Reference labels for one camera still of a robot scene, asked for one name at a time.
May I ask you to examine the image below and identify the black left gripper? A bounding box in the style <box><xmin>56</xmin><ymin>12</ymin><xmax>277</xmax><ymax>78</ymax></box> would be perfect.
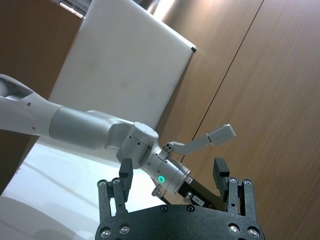
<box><xmin>177</xmin><ymin>175</ymin><xmax>227</xmax><ymax>212</ymax></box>

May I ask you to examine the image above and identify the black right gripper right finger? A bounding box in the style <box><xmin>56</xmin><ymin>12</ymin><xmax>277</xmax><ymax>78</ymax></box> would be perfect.
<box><xmin>212</xmin><ymin>157</ymin><xmax>257</xmax><ymax>219</ymax></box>

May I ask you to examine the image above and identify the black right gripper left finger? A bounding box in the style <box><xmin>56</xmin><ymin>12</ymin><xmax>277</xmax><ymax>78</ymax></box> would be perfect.
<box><xmin>97</xmin><ymin>158</ymin><xmax>134</xmax><ymax>227</ymax></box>

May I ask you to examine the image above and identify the white table cloth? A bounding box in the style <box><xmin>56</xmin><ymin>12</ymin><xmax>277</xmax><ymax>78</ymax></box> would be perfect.
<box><xmin>0</xmin><ymin>136</ymin><xmax>164</xmax><ymax>240</ymax></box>

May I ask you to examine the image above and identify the large white board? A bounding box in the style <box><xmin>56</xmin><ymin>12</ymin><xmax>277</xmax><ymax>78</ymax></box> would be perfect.
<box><xmin>48</xmin><ymin>0</ymin><xmax>197</xmax><ymax>141</ymax></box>

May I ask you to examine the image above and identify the white slatted air vent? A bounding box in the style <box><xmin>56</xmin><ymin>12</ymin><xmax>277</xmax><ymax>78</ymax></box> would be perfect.
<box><xmin>58</xmin><ymin>0</ymin><xmax>89</xmax><ymax>18</ymax></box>

